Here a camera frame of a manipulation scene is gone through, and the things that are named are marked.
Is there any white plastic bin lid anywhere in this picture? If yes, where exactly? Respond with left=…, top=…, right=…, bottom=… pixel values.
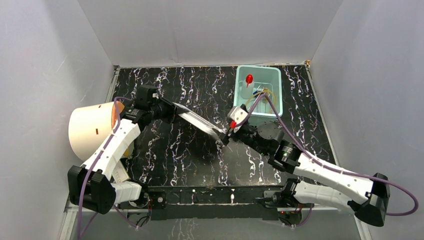
left=173, top=102, right=224, bottom=141

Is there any tan rubber tubing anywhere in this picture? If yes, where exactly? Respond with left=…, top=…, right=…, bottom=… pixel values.
left=245, top=86, right=277, bottom=114

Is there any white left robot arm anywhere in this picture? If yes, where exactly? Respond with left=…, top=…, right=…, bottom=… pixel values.
left=67, top=85, right=183, bottom=214

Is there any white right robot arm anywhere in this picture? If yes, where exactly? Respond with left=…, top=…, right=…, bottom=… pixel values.
left=218, top=122, right=390, bottom=227

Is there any white red-capped wash bottle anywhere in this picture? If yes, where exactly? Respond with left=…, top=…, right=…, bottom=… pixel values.
left=240, top=74, right=254, bottom=99

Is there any light teal plastic bin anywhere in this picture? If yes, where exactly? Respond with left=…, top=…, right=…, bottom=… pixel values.
left=233, top=65, right=283, bottom=126

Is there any cream cylindrical centrifuge drum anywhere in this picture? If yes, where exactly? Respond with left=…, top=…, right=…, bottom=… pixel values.
left=68, top=101, right=118, bottom=162

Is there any small white labelled box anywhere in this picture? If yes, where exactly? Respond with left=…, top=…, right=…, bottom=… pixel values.
left=112, top=161, right=130, bottom=184

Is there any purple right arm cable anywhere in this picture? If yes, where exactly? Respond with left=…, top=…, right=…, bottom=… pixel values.
left=236, top=92, right=420, bottom=228

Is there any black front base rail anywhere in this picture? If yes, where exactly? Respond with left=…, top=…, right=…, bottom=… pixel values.
left=145, top=185, right=304, bottom=222

